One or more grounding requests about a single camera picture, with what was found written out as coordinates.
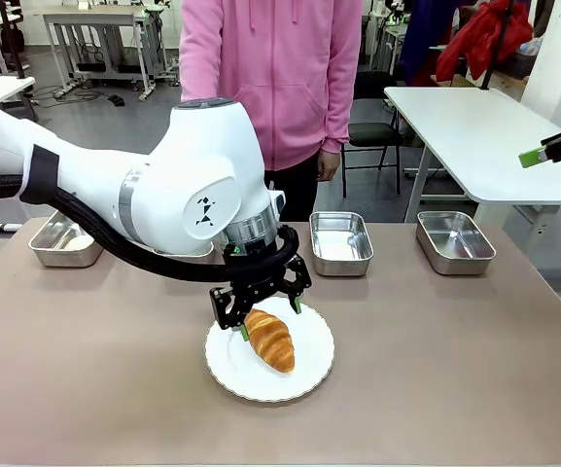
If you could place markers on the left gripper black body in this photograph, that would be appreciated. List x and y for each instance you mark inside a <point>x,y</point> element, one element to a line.
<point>258,287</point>

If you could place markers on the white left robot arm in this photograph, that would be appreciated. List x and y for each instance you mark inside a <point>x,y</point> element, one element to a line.
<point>187,170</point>

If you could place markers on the small white side table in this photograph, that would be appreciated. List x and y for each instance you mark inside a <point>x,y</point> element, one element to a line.
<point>3,87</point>

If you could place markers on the white scalloped plate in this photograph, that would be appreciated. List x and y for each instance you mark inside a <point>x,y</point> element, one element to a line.
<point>309,355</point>

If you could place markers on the person's left forearm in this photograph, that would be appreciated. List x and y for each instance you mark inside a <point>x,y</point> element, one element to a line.
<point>340,112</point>

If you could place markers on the person's left hand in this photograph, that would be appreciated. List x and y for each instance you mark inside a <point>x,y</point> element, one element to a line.
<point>328,165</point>

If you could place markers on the golden croissant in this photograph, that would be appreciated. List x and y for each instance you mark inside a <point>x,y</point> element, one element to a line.
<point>272,340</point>

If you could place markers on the red jacket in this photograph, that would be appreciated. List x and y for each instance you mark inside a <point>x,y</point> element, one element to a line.
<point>484,34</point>

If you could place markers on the rectangular steel container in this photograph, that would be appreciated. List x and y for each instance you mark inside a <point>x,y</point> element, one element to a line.
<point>340,243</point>
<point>61,243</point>
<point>455,240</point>
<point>183,252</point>

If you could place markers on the white background desk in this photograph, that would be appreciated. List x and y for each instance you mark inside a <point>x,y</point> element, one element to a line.
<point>110,34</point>

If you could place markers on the person in pink hoodie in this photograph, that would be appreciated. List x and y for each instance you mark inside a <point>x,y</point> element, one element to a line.
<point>270,73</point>

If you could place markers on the white round item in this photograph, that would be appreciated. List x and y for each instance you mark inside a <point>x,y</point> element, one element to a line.
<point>79,242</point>

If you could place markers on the black stand pole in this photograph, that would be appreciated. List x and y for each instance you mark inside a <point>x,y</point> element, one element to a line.
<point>496,44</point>

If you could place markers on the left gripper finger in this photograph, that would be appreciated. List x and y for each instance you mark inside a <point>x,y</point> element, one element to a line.
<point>226,306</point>
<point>299,284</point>

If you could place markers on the black folding chair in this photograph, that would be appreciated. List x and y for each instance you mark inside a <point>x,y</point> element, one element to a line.
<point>375,133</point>

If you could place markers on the person's right forearm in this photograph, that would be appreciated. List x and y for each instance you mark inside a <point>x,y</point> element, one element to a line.
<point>197,73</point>

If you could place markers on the blue cloth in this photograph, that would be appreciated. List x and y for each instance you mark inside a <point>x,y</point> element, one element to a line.
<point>421,39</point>

